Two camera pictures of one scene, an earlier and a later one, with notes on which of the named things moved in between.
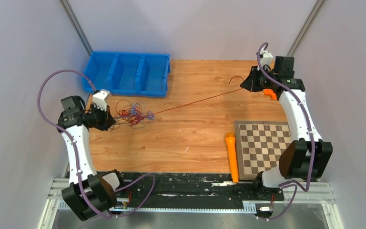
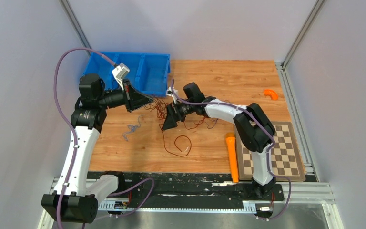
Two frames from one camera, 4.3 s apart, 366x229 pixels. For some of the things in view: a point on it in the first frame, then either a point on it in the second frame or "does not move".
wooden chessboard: [259, 145] does not move
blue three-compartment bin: [127, 73] does not move
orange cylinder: [230, 138] does not move
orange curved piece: [269, 92] does not move
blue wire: [137, 111] → [133, 127]
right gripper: [251, 83] → [174, 114]
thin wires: [132, 113] → [160, 107]
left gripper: [107, 121] → [134, 99]
